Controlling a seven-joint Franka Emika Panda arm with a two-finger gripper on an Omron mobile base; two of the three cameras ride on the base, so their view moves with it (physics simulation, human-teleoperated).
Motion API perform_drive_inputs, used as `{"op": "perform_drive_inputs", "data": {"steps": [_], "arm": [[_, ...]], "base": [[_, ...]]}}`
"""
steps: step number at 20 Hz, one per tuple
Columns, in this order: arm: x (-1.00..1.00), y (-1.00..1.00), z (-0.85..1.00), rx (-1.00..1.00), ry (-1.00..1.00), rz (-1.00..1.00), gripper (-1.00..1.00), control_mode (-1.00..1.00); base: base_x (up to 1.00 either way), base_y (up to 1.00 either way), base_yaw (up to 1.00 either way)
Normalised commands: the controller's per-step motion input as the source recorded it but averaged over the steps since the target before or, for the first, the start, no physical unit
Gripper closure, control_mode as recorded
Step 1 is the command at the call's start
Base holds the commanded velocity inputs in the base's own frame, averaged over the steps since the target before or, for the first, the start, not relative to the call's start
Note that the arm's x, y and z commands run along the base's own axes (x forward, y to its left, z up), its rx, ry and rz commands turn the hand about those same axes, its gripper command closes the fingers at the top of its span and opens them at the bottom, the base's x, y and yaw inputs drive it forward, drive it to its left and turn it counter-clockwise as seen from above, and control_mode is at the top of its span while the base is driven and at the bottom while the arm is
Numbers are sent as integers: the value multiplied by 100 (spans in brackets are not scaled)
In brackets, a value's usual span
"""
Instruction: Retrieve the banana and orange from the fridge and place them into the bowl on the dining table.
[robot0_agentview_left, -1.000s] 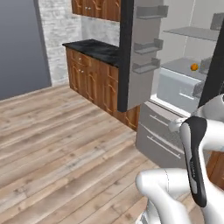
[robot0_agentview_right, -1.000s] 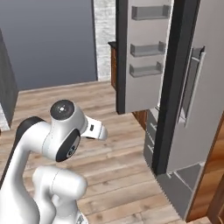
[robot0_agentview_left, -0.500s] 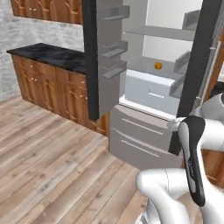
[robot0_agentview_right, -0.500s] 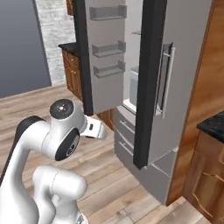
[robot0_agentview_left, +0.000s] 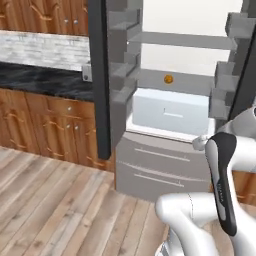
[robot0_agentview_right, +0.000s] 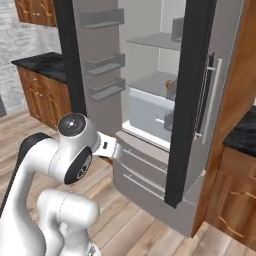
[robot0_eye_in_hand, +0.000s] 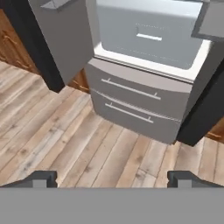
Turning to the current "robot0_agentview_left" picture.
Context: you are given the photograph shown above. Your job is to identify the glass fridge shelf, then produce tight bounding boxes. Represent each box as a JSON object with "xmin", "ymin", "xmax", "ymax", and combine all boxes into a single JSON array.
[
  {"xmin": 135, "ymin": 68, "xmax": 216, "ymax": 97},
  {"xmin": 127, "ymin": 31, "xmax": 238, "ymax": 51}
]

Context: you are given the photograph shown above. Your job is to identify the wooden base cupboard door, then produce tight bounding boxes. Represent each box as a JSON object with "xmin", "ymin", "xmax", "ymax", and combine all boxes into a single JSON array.
[
  {"xmin": 72, "ymin": 117, "xmax": 116, "ymax": 173},
  {"xmin": 30, "ymin": 111, "xmax": 80, "ymax": 165},
  {"xmin": 0, "ymin": 87, "xmax": 41, "ymax": 155}
]

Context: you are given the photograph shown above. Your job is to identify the white crisper drawer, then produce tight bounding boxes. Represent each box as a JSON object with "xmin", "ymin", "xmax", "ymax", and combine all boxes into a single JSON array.
[{"xmin": 131, "ymin": 87, "xmax": 216, "ymax": 137}]

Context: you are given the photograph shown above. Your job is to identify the grey wall socket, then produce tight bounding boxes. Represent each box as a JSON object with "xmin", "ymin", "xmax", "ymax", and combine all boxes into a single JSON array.
[{"xmin": 81, "ymin": 64, "xmax": 94, "ymax": 83}]

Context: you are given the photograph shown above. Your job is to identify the grey fridge body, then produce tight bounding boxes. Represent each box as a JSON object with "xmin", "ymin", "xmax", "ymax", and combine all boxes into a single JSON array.
[{"xmin": 114, "ymin": 0, "xmax": 249, "ymax": 203}]

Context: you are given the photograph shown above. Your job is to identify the grey freezer drawer front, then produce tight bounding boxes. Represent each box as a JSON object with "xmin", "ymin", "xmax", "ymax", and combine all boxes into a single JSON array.
[
  {"xmin": 115, "ymin": 131, "xmax": 214, "ymax": 183},
  {"xmin": 114, "ymin": 161, "xmax": 212, "ymax": 203}
]

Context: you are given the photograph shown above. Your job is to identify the wooden cupboard drawer front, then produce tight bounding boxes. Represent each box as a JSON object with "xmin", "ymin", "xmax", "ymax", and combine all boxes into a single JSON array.
[{"xmin": 25, "ymin": 93, "xmax": 97, "ymax": 122}]

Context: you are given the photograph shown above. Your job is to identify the silver freezer drawer handle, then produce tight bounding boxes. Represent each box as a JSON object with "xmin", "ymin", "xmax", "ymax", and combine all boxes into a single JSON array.
[
  {"xmin": 133, "ymin": 172, "xmax": 185, "ymax": 188},
  {"xmin": 133, "ymin": 147, "xmax": 191, "ymax": 163}
]

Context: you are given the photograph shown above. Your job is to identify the dark grey fridge door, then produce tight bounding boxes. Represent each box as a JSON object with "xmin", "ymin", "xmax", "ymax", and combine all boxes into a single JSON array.
[
  {"xmin": 208, "ymin": 0, "xmax": 256, "ymax": 122},
  {"xmin": 87, "ymin": 0, "xmax": 144, "ymax": 161}
]

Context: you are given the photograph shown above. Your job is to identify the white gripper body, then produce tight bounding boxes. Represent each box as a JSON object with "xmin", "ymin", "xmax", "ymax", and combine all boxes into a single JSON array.
[{"xmin": 192, "ymin": 134, "xmax": 210, "ymax": 152}]

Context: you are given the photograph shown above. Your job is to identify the wooden wall cupboard run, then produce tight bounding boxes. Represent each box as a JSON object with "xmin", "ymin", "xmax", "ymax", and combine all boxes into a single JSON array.
[{"xmin": 0, "ymin": 0, "xmax": 90, "ymax": 37}]

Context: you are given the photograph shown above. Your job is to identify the wooden base cupboard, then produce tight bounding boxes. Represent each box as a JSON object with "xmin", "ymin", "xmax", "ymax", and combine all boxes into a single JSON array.
[{"xmin": 232, "ymin": 170, "xmax": 256, "ymax": 207}]

